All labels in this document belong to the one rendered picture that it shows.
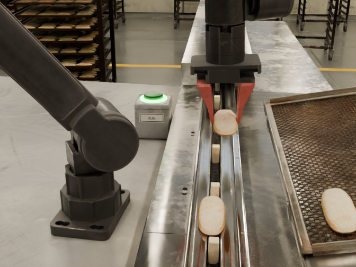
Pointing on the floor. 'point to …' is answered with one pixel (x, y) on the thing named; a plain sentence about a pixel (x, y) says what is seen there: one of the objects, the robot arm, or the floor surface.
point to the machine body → (282, 60)
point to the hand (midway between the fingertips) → (225, 117)
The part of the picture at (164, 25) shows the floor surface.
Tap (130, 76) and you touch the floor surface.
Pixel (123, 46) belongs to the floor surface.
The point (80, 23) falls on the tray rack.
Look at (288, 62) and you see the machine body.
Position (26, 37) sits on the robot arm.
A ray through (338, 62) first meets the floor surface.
